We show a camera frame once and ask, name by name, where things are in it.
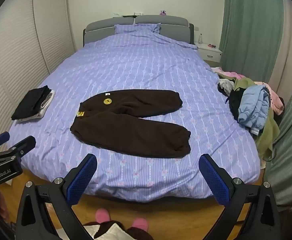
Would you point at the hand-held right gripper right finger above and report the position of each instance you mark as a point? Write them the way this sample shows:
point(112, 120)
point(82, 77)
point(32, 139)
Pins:
point(214, 177)

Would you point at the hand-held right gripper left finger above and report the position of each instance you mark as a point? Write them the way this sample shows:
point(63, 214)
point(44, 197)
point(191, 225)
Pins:
point(82, 177)

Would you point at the dark brown fleece pants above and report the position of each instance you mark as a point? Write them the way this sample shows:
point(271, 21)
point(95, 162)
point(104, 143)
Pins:
point(126, 127)

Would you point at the person's left hand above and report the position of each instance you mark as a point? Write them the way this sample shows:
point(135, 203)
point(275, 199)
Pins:
point(2, 207)

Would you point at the pink slipper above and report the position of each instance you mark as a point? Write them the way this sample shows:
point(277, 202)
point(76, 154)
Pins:
point(102, 216)
point(141, 223)

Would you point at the folded black clothes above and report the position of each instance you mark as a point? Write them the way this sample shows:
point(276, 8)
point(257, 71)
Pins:
point(29, 102)

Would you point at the folded white garment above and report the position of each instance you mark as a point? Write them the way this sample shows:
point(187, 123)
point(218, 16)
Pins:
point(44, 105)

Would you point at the olive green garment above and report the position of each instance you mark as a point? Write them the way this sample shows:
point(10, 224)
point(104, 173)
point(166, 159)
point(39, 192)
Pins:
point(270, 132)

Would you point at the black garment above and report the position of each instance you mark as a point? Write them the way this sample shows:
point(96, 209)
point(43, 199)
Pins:
point(235, 102)

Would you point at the green curtain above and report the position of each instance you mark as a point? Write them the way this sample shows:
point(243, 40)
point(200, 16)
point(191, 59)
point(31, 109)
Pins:
point(248, 22)
point(288, 142)

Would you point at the white louvered wardrobe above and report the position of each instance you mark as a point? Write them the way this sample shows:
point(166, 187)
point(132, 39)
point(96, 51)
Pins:
point(10, 55)

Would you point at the grey patterned garment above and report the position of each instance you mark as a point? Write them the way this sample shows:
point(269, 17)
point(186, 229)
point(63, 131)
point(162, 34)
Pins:
point(226, 86)

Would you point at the pink garment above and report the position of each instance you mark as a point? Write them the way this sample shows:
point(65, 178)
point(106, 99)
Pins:
point(276, 100)
point(227, 73)

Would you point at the white nightstand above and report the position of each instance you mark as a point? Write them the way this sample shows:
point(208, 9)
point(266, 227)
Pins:
point(209, 51)

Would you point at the purple floral striped duvet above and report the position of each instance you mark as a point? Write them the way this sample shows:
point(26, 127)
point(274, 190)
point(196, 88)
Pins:
point(136, 62)

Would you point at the small red item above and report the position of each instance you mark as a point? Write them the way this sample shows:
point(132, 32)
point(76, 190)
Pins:
point(212, 46)

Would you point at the clear plastic bottle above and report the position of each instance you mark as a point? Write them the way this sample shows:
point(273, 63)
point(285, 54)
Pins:
point(200, 38)

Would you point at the purple floral pillow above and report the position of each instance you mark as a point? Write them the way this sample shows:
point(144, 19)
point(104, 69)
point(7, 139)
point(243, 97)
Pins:
point(136, 28)

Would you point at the grey pillow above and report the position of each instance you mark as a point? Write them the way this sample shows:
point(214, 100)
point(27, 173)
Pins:
point(161, 20)

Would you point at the dark flat item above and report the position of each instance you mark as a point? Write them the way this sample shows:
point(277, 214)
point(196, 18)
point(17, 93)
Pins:
point(128, 16)

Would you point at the purple toy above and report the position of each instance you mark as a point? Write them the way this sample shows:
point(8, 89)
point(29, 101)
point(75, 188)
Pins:
point(163, 12)

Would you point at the small white item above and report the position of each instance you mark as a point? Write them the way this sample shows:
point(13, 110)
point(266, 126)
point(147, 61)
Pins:
point(138, 13)

